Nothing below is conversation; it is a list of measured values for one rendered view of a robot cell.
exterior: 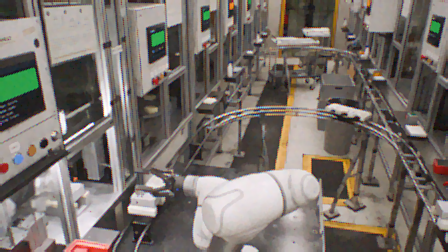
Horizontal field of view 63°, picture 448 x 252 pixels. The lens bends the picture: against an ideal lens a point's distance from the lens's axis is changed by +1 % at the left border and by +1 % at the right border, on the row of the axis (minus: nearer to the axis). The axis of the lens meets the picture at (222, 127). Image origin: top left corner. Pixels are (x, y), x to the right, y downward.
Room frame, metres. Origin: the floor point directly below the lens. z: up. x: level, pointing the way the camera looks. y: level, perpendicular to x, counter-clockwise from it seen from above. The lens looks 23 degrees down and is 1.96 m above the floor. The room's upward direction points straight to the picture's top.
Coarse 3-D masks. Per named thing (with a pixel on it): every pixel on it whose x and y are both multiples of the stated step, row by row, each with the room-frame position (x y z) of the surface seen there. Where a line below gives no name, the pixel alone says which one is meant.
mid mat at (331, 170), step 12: (312, 156) 3.78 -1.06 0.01; (324, 156) 3.80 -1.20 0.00; (312, 168) 3.49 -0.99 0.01; (324, 168) 3.49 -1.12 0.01; (336, 168) 3.50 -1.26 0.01; (348, 168) 3.50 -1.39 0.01; (324, 180) 3.24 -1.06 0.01; (336, 180) 3.24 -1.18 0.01; (348, 180) 3.24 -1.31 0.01; (324, 192) 3.01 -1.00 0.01; (348, 192) 3.02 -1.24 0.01; (336, 204) 2.83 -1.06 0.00
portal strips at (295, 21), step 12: (300, 0) 9.39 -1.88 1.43; (324, 0) 9.26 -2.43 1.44; (288, 12) 9.42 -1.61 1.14; (300, 12) 9.39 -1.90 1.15; (324, 12) 9.26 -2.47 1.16; (288, 24) 9.42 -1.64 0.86; (300, 24) 9.38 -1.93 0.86; (312, 24) 9.32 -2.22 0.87; (324, 24) 9.26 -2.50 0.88; (288, 36) 9.42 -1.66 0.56; (300, 36) 9.38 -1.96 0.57; (312, 36) 9.31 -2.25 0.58; (288, 48) 9.41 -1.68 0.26; (300, 48) 9.38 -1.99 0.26; (312, 48) 9.30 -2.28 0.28
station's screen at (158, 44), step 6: (156, 30) 2.10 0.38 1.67; (162, 30) 2.19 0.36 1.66; (156, 36) 2.09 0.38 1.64; (162, 36) 2.18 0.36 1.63; (156, 42) 2.09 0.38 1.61; (162, 42) 2.18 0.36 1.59; (156, 48) 2.08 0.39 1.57; (162, 48) 2.17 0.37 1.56; (156, 54) 2.08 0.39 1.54; (162, 54) 2.17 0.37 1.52
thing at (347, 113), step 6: (330, 108) 3.07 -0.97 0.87; (336, 108) 3.07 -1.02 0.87; (342, 108) 3.02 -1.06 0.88; (348, 108) 3.02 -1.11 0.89; (354, 108) 3.02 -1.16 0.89; (336, 114) 3.00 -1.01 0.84; (342, 114) 3.01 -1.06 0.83; (348, 114) 2.91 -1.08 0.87; (354, 114) 2.91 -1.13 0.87; (360, 114) 2.92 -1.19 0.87; (366, 114) 2.88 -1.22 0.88; (342, 120) 2.95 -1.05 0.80; (348, 120) 2.91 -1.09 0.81; (354, 120) 2.88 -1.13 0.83
